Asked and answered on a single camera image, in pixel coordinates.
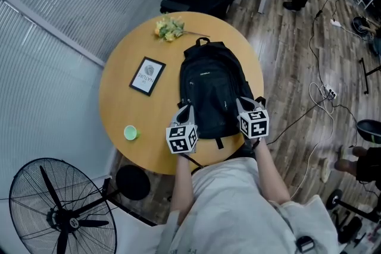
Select black backpack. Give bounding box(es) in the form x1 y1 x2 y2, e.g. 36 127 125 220
177 37 263 149

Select person's left forearm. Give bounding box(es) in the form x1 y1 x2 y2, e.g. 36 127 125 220
169 153 196 217

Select person's grey shirt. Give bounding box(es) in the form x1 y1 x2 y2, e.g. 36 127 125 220
154 157 340 254

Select black wheeled stand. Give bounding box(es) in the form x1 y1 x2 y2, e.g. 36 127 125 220
326 189 381 244

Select person's right forearm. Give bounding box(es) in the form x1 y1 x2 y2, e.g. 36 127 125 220
252 138 291 205

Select black framed picture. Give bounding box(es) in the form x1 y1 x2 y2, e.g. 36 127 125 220
129 56 167 97

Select small black round fan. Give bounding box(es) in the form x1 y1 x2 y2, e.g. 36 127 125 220
352 16 373 36

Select black cable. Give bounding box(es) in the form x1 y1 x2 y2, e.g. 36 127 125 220
308 8 331 93

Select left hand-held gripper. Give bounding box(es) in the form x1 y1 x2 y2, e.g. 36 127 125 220
165 104 199 155

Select yellow artificial flowers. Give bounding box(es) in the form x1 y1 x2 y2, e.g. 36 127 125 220
154 15 211 43

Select white cable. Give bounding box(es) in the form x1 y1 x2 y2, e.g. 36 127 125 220
290 81 336 200

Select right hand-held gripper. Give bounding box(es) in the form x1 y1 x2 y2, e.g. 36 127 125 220
236 96 270 140

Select black clip-on device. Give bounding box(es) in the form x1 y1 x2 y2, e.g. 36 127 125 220
296 235 316 253

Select green cup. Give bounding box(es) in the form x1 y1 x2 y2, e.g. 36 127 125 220
123 124 142 142

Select black metal stand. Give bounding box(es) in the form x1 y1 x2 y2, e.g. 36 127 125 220
358 58 381 95

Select black standing fan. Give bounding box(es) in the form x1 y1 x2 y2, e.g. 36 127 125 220
8 157 151 254

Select round wooden table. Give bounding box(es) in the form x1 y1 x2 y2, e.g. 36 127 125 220
98 11 265 175

